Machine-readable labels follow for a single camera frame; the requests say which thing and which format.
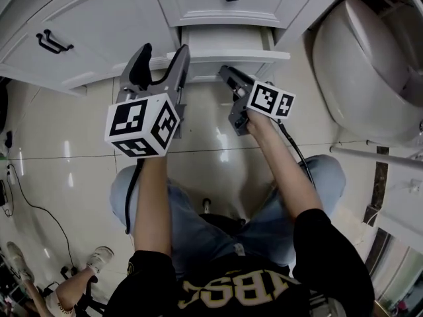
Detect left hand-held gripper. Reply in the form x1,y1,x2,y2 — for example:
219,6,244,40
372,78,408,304
104,42,192,160

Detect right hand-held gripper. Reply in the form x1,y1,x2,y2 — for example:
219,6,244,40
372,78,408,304
217,65,296,137

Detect person's blue jeans legs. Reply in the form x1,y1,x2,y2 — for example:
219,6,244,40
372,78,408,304
110,154,347,279

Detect white toilet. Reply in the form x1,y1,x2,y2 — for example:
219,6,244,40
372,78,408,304
311,0,423,145

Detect person's left forearm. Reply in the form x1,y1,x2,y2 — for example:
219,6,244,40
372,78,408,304
131,150,175,261

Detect black stool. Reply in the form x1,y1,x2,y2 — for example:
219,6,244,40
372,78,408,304
197,197,248,239

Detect thin black floor cable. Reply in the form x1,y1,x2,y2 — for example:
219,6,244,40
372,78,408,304
3,163,79,272

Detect black cabinet door handle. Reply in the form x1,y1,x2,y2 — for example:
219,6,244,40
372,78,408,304
44,28,75,52
36,33,63,55

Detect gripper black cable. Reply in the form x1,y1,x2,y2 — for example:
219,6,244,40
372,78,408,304
124,158,147,236
276,118,315,185

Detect person's right forearm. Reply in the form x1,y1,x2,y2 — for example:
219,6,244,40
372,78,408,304
246,110,324,223

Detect white drawer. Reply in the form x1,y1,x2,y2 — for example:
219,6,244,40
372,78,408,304
166,24,292,83
148,0,328,30

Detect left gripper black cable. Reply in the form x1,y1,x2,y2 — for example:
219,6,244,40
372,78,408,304
124,158,147,236

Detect white closed drawer front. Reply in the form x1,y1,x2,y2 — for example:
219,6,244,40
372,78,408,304
148,0,328,30

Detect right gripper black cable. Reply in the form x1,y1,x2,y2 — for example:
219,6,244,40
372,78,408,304
276,118,315,185

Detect person's black printed shirt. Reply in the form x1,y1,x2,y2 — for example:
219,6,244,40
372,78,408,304
108,207,376,317

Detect white pipe rail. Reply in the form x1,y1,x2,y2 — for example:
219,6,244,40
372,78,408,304
329,145,423,170

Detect white cabinet door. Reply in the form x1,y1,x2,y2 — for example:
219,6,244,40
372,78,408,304
0,0,182,98

